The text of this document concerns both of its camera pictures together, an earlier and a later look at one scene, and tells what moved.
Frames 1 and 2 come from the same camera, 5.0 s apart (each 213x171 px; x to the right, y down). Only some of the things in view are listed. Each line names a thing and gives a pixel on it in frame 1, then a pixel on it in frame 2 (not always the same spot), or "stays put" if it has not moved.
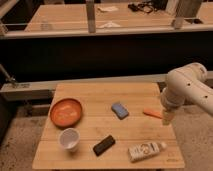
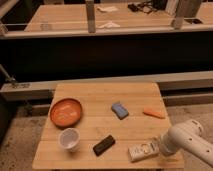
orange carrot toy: x=153 y=112 stays put
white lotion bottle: x=144 y=151 stays put
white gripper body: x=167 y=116 to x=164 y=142
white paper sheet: x=107 y=9 stays put
